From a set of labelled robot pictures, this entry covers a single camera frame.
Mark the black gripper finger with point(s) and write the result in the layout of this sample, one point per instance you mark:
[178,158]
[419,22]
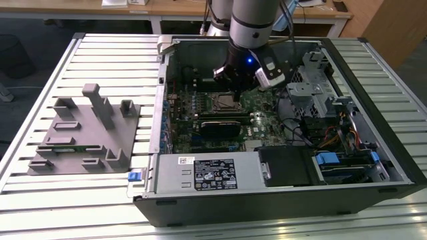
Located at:
[236,93]

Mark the silver CPU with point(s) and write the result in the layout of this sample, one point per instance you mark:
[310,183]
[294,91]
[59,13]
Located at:
[224,102]

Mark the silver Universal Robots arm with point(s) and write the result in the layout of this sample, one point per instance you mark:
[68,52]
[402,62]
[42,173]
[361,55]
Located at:
[254,20]

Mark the CPU socket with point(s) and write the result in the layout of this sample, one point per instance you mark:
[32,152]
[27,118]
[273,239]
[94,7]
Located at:
[230,109]

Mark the small black graphics card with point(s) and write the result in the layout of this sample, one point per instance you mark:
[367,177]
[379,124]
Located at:
[220,128]

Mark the green motherboard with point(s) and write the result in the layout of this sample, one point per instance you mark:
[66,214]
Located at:
[267,125]

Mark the silver chipset heatsink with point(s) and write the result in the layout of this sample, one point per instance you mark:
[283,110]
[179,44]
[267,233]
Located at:
[253,144]

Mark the silver metal drive cage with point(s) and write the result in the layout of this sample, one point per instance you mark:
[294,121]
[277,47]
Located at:
[311,75]

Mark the black expansion slot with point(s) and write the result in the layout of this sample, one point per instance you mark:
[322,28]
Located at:
[210,149]

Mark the silver metal latch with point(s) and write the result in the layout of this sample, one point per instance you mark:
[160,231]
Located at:
[266,170]

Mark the black plastic shroud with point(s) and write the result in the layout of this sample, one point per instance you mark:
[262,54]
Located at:
[287,167]

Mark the blue disk carrier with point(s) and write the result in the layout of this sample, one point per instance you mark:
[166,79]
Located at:
[327,158]

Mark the small black device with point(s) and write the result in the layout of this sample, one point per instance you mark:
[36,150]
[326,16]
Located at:
[341,6]

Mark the grey power supply unit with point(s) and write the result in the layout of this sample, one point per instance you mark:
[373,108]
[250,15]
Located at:
[167,175]

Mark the white box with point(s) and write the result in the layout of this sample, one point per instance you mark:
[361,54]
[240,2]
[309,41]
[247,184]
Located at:
[115,3]

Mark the blue case latch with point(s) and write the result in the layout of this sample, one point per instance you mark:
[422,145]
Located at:
[134,176]

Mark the black open PC case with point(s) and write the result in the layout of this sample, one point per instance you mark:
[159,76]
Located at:
[250,210]

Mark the wooden cabinet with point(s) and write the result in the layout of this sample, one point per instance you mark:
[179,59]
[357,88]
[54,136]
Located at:
[394,30]

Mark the blue plastic tab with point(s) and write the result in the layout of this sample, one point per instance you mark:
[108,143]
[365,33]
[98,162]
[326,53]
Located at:
[374,157]

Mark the grey parts rack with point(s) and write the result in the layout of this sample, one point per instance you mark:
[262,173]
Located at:
[83,130]

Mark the green RAM stick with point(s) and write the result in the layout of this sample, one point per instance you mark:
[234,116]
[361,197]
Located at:
[80,148]

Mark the wooden desk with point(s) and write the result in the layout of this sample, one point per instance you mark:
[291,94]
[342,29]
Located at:
[67,10]

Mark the black waste bin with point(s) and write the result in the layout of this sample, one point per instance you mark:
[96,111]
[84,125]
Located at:
[15,57]

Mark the grey chair foot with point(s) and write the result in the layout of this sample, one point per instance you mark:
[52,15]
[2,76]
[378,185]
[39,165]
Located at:
[7,95]

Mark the small grey wrist camera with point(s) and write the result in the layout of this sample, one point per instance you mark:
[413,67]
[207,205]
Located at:
[219,74]

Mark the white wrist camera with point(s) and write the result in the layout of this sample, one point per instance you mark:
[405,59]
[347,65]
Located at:
[270,72]

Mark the grey plastic bracket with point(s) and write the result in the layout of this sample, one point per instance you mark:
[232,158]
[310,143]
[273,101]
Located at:
[341,102]

